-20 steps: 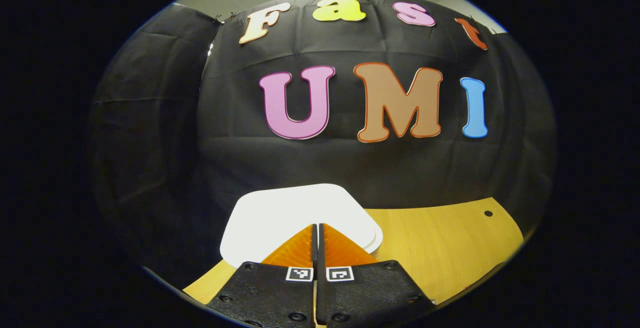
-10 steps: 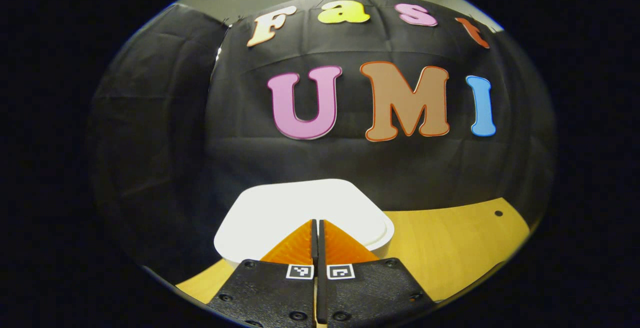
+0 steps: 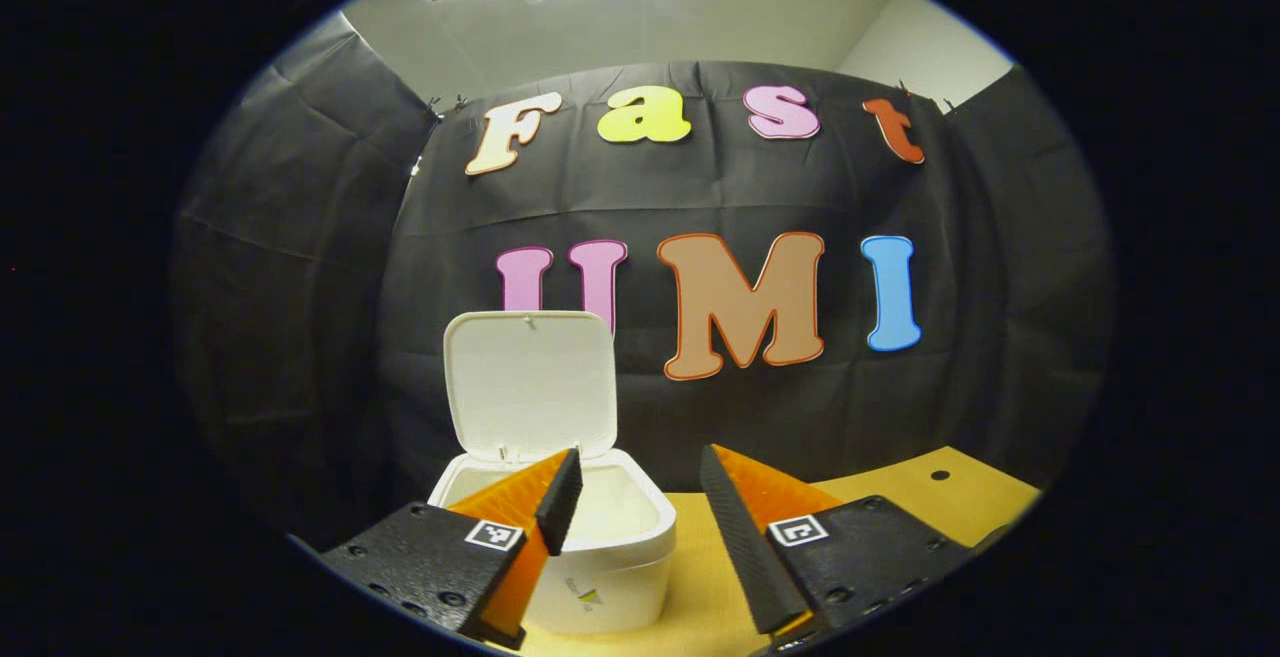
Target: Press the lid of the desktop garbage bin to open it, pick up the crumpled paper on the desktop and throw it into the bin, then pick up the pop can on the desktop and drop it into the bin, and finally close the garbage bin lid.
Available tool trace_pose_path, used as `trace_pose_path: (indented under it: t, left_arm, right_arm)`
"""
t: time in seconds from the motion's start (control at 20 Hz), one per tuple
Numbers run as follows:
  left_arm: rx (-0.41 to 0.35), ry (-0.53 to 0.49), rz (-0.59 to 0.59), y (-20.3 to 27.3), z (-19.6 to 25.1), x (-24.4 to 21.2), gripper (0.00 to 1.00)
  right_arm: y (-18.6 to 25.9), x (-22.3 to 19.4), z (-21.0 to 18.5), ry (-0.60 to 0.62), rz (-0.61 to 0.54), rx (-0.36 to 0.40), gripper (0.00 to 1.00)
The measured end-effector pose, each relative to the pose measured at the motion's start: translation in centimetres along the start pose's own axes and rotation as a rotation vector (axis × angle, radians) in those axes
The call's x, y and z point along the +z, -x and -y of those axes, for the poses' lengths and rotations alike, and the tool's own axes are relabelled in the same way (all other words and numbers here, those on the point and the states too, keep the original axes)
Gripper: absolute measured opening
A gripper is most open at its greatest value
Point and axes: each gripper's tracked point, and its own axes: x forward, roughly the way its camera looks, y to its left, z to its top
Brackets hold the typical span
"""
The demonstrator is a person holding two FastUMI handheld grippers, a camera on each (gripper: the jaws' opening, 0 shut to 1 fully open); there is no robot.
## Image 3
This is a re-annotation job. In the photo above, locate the black backdrop cloth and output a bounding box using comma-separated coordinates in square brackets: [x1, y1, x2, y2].
[170, 12, 1116, 548]

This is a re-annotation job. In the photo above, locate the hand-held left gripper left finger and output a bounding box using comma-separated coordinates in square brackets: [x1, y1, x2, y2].
[318, 448, 585, 652]

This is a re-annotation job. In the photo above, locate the wooden desktop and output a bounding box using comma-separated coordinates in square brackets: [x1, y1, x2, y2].
[495, 445, 1043, 657]

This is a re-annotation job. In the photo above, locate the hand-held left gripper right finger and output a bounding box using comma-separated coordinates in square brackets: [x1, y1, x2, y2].
[698, 443, 974, 652]

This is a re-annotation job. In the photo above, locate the white desktop garbage bin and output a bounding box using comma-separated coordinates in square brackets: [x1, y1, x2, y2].
[428, 310, 679, 636]

